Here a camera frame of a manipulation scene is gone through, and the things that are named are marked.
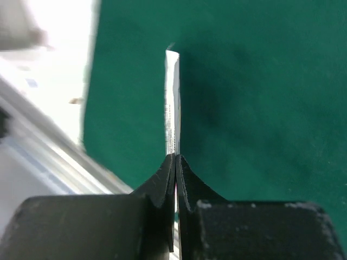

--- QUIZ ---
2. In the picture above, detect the white suture packet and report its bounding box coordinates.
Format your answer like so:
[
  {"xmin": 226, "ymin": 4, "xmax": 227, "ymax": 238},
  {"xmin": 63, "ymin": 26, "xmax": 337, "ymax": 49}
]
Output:
[{"xmin": 164, "ymin": 50, "xmax": 181, "ymax": 155}]

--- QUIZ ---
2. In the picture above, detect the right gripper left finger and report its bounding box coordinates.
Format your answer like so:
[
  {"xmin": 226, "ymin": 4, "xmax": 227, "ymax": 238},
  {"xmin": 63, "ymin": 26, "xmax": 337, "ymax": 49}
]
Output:
[{"xmin": 1, "ymin": 154, "xmax": 175, "ymax": 259}]

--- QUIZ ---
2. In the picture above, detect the aluminium rail frame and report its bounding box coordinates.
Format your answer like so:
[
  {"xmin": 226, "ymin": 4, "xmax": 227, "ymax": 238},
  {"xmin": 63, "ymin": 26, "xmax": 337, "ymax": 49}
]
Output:
[{"xmin": 1, "ymin": 77, "xmax": 132, "ymax": 194}]

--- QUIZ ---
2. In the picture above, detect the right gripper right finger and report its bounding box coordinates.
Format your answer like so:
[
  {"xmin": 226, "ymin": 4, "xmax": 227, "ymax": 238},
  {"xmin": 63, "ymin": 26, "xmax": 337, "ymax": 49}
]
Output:
[{"xmin": 176, "ymin": 155, "xmax": 346, "ymax": 259}]

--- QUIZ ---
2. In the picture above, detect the green surgical cloth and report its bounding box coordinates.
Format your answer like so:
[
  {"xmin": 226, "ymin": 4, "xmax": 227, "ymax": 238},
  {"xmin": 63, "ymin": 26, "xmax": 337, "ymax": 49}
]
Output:
[{"xmin": 83, "ymin": 1, "xmax": 346, "ymax": 215}]

